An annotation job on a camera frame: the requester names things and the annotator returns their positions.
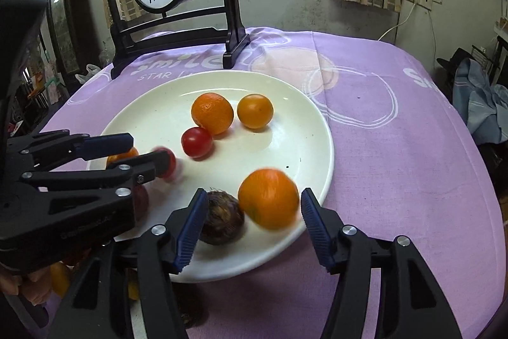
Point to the dark wooden framed mirror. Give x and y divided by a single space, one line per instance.
59 25

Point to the white plastic bag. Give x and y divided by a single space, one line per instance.
89 73

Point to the black hat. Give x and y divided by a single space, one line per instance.
452 63

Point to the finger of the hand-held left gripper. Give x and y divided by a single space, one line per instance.
109 142
131 172

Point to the purple tomato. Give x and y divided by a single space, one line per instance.
142 202

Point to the yellow cherry tomato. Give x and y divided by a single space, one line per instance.
59 277

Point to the large orange cherry tomato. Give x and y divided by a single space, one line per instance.
255 116

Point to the white ceramic plate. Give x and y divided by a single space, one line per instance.
158 116

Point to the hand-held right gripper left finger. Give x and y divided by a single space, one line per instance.
190 231

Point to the red cherry tomato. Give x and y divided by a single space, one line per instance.
170 164
197 142

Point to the purple printed tablecloth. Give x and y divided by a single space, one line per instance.
397 184

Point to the blue cloth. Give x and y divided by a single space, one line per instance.
480 100

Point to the brown water chestnut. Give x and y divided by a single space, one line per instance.
192 313
220 218

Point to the person's left hand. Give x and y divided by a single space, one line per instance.
37 285

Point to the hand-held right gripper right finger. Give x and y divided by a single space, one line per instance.
317 231

